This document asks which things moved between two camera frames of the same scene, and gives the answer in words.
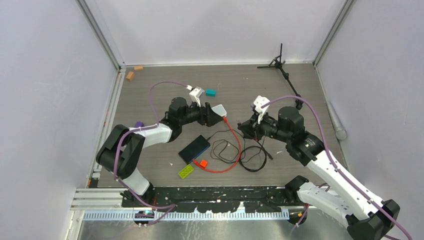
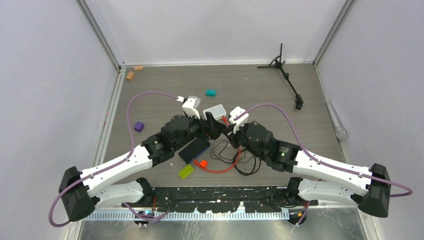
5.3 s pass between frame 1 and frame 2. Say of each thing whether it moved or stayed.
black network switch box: stayed
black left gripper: moved
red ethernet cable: stayed
